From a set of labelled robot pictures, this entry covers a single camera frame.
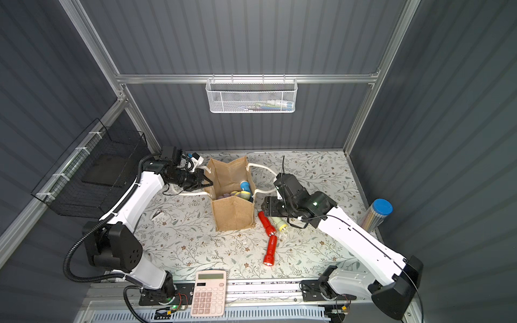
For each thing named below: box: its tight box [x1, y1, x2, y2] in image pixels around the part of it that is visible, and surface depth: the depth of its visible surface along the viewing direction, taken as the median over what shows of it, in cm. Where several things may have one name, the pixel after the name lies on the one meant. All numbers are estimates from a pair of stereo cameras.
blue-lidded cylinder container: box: [358, 198, 394, 233], surface depth 77 cm
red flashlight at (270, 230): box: [257, 210, 277, 237], surface depth 90 cm
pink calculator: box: [190, 269, 227, 317], surface depth 74 cm
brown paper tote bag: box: [203, 156, 256, 233], surface depth 88 cm
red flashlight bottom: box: [263, 234, 278, 267], surface depth 83 cm
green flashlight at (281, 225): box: [270, 216, 289, 233], surface depth 90 cm
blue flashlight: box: [240, 181, 252, 193], surface depth 101 cm
